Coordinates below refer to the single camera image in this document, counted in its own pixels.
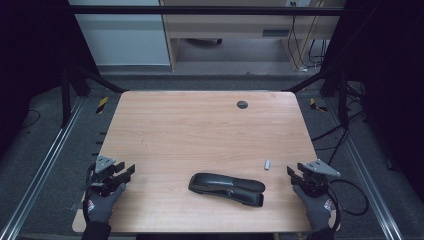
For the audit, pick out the aluminium floor rail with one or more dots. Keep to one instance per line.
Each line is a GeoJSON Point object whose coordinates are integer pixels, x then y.
{"type": "Point", "coordinates": [366, 173]}
{"type": "Point", "coordinates": [43, 166]}

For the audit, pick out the person's right hand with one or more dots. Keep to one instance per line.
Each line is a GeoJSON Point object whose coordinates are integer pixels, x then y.
{"type": "Point", "coordinates": [318, 210]}

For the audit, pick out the black stapler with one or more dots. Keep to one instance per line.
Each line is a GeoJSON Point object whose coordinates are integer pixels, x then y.
{"type": "Point", "coordinates": [226, 188]}

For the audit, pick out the person's left hand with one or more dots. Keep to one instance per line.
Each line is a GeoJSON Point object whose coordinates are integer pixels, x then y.
{"type": "Point", "coordinates": [100, 208]}

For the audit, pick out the black frame post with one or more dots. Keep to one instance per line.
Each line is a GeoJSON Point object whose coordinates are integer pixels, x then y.
{"type": "Point", "coordinates": [343, 100]}
{"type": "Point", "coordinates": [65, 100]}

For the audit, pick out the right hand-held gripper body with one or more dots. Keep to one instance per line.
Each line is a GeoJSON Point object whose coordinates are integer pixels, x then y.
{"type": "Point", "coordinates": [320, 168]}

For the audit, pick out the light wooden desk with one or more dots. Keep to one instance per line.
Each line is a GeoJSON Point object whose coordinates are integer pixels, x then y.
{"type": "Point", "coordinates": [233, 25]}

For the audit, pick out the small grey cylinder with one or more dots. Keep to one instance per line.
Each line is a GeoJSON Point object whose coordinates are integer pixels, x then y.
{"type": "Point", "coordinates": [267, 164]}

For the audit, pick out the black frame crossbar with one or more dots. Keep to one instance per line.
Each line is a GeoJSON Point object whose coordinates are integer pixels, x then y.
{"type": "Point", "coordinates": [200, 10]}

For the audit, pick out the dark curtain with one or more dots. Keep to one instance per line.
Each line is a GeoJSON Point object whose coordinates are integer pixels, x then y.
{"type": "Point", "coordinates": [393, 66]}
{"type": "Point", "coordinates": [30, 50]}

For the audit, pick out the black diagonal frame brace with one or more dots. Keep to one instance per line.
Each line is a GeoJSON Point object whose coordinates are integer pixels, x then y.
{"type": "Point", "coordinates": [308, 82]}
{"type": "Point", "coordinates": [100, 80]}

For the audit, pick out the dark round table grommet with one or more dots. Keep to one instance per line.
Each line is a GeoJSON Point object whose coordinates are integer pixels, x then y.
{"type": "Point", "coordinates": [242, 104]}

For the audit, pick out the grey tape tab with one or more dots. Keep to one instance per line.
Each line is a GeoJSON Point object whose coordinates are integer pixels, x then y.
{"type": "Point", "coordinates": [76, 206]}

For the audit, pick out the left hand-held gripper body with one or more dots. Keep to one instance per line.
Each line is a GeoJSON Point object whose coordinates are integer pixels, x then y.
{"type": "Point", "coordinates": [101, 165]}

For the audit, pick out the white cabinet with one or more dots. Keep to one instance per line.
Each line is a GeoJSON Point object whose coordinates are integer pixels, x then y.
{"type": "Point", "coordinates": [123, 36]}

